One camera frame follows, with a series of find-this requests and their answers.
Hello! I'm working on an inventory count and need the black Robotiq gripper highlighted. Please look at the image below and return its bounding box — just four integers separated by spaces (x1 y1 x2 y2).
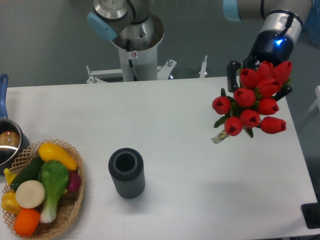
226 31 294 101

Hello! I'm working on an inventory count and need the red tulip bouquet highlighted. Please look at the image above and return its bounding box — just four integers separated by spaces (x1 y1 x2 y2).
212 60 293 144

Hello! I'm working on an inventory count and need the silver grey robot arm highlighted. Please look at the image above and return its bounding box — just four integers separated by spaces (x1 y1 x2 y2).
87 0 315 92

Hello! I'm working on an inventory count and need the grey ribbed vase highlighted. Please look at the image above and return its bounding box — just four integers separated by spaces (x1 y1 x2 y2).
108 147 145 199

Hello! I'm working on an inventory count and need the blue plastic bag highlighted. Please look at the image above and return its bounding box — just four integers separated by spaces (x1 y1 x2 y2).
302 0 320 48

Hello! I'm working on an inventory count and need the black device at table edge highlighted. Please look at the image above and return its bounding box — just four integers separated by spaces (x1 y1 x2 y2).
301 203 320 229

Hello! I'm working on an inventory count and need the purple red onion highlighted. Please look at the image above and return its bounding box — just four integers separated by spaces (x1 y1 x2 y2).
66 171 82 193

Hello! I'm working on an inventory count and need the yellow squash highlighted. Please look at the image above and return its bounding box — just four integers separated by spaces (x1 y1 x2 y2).
38 142 78 171

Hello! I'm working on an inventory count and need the green bok choy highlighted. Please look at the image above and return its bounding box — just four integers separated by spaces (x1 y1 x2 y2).
38 160 69 224

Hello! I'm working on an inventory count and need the woven wicker basket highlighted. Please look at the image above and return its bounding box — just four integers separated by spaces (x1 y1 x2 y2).
0 139 85 240

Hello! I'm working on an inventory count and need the green cucumber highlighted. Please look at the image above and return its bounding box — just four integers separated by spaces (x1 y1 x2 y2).
10 154 45 191

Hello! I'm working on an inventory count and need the cream round bun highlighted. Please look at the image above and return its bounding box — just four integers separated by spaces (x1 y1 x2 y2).
15 180 46 209

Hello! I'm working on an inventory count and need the yellow banana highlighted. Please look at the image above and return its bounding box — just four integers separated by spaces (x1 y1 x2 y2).
3 168 17 186

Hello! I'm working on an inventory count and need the orange fruit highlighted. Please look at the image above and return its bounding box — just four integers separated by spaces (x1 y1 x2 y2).
13 208 40 237

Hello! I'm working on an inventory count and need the yellow bell pepper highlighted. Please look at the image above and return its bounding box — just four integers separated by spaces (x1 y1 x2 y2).
1 190 23 215

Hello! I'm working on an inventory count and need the white chair frame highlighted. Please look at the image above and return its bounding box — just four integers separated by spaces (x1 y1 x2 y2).
297 85 320 129

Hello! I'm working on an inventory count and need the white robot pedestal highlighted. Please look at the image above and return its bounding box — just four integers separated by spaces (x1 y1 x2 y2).
85 37 209 84

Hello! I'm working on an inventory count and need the blue handled saucepan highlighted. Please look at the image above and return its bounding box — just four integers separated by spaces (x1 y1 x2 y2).
0 74 30 176

